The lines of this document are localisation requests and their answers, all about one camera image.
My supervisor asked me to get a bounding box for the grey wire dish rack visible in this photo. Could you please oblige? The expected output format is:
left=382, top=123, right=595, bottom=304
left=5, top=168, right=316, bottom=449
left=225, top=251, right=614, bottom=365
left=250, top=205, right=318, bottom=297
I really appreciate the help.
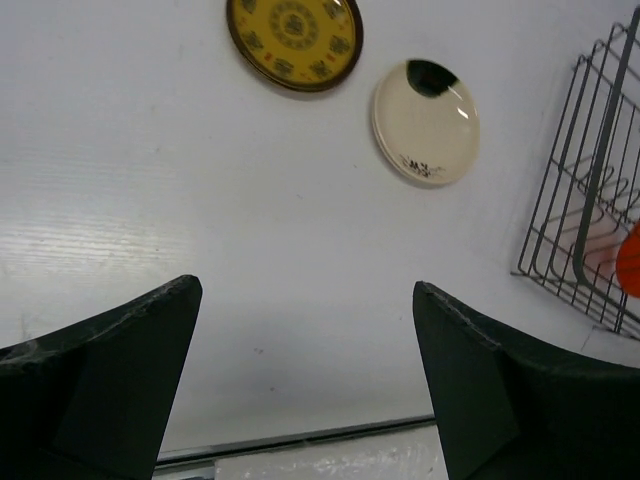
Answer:
left=511, top=12, right=639, bottom=339

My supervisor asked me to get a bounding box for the cream plate with black flowers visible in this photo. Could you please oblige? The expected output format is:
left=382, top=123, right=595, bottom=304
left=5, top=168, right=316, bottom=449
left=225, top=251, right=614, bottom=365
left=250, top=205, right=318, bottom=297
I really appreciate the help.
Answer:
left=371, top=58, right=480, bottom=188

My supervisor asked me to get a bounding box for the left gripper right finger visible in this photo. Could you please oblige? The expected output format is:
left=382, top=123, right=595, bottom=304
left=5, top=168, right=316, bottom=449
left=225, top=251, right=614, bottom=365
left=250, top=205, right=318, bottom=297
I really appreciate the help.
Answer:
left=413, top=282, right=639, bottom=479

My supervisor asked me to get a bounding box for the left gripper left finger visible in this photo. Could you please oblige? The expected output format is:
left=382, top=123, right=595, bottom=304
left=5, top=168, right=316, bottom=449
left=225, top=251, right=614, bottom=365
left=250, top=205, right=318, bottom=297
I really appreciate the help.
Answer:
left=1, top=275, right=202, bottom=479

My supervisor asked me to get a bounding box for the black metal rail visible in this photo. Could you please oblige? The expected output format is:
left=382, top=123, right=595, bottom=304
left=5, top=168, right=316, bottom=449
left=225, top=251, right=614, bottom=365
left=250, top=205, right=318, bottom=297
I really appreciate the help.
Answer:
left=156, top=414, right=436, bottom=469

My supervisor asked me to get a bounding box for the yellow patterned plate brown rim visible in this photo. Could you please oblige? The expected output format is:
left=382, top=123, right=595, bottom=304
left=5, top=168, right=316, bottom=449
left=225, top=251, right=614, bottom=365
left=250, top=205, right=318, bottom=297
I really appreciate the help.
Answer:
left=225, top=0, right=364, bottom=93

